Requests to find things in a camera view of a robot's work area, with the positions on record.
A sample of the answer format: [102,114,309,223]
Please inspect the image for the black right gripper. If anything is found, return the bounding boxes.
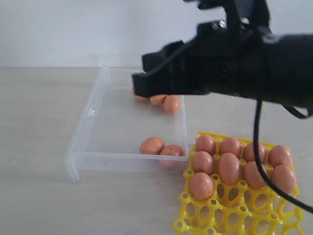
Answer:
[132,23,264,98]

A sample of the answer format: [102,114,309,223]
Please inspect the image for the brown egg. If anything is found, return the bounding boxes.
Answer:
[196,134,216,155]
[268,145,292,168]
[150,94,167,106]
[219,137,242,159]
[132,87,147,101]
[243,161,266,189]
[139,137,166,155]
[270,165,296,194]
[218,152,241,185]
[192,151,214,175]
[159,144,183,168]
[243,142,267,163]
[163,95,180,114]
[190,172,213,201]

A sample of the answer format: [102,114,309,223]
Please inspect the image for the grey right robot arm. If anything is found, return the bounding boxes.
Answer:
[132,22,313,108]

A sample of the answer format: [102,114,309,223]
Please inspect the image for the clear plastic container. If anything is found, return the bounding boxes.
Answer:
[64,66,189,183]

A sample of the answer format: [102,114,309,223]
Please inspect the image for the yellow plastic egg tray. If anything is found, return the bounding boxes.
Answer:
[173,131,305,235]

